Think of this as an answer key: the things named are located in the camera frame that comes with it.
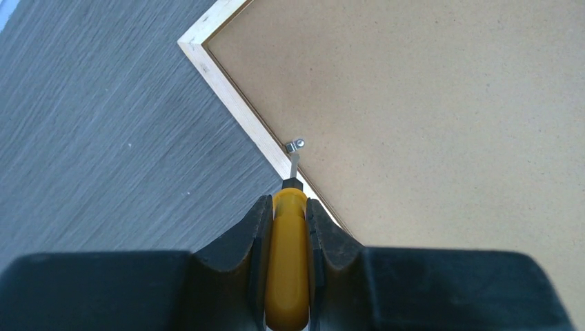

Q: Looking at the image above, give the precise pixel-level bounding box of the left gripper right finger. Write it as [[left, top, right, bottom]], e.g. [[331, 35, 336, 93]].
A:
[[306, 199, 574, 330]]

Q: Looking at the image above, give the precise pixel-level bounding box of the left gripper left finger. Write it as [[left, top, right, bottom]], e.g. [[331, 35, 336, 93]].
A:
[[1, 195, 272, 330]]

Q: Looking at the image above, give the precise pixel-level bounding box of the orange tool handle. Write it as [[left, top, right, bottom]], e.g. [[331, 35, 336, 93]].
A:
[[264, 153, 310, 330]]

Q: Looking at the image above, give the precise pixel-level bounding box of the wooden picture frame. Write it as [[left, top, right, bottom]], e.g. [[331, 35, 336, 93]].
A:
[[178, 1, 584, 330]]

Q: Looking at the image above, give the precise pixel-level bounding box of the metal frame retaining clip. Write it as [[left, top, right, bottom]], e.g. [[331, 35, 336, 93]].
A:
[[285, 138, 305, 154]]

